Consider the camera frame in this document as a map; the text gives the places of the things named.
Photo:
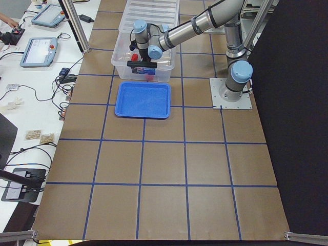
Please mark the teach pendant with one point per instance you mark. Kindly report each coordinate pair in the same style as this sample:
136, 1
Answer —
39, 52
50, 17

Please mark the blue plastic tray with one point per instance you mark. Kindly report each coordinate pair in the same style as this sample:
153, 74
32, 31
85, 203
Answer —
143, 100

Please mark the small blue usb hub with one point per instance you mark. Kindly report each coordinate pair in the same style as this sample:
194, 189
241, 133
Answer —
64, 71

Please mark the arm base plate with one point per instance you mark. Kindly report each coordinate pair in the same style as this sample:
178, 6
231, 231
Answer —
223, 98

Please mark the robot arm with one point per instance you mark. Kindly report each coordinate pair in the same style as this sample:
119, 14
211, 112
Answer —
153, 40

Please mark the black stand base plate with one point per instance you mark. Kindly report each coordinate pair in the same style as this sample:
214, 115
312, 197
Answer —
24, 185

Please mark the near teach pendant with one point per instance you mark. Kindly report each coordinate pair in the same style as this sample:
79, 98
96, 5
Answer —
39, 52

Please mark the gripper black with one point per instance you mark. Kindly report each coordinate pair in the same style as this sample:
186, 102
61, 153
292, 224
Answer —
143, 53

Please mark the aluminium frame post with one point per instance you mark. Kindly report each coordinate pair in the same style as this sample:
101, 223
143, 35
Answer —
75, 25

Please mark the black power adapter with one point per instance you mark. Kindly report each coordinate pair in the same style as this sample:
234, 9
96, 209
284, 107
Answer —
86, 18

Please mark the black box latch handle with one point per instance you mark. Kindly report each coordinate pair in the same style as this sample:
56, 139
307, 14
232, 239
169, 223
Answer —
142, 64

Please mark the clear plastic storage box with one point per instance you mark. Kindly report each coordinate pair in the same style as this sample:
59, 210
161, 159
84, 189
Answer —
122, 54

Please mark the far teach pendant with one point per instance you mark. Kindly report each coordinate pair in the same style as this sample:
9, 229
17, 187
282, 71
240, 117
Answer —
50, 17

